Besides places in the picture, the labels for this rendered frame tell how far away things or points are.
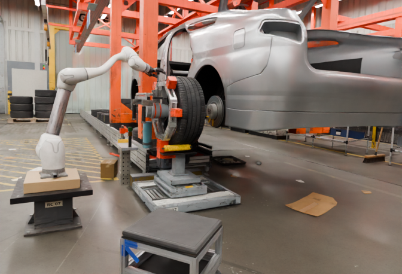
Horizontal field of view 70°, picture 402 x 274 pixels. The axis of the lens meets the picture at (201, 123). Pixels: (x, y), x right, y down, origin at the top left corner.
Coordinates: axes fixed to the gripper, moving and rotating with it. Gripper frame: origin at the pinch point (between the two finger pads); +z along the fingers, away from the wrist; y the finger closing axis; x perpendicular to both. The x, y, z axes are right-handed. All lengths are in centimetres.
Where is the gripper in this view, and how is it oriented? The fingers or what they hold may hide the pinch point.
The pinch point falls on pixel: (160, 74)
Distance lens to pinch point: 290.0
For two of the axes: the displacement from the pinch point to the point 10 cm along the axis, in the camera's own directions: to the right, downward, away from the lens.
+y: 8.6, -2.4, -4.5
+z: 4.9, 1.2, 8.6
